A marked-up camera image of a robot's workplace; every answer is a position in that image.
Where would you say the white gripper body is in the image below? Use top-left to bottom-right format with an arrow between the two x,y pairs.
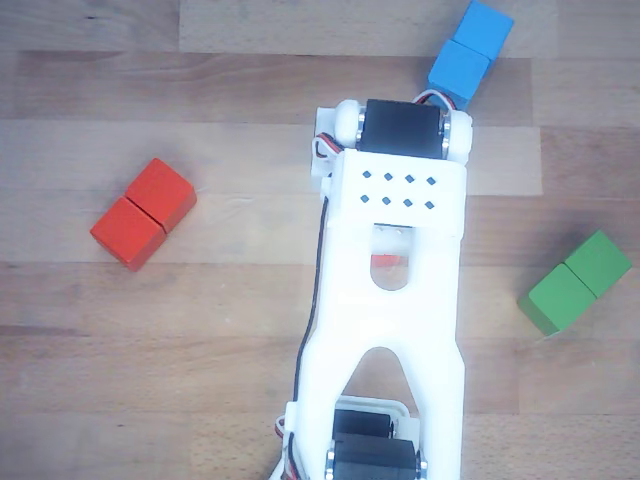
372,224 -> 417,256

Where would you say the long green block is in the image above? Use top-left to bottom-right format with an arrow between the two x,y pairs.
517,229 -> 634,337

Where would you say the black servo cable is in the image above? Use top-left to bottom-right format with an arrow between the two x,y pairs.
292,194 -> 331,406

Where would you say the red white servo wire loop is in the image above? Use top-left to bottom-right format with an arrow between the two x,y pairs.
412,91 -> 459,111

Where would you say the long blue block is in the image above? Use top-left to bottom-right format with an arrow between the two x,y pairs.
427,0 -> 515,112

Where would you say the long red block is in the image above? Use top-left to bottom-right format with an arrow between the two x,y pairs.
89,157 -> 198,272

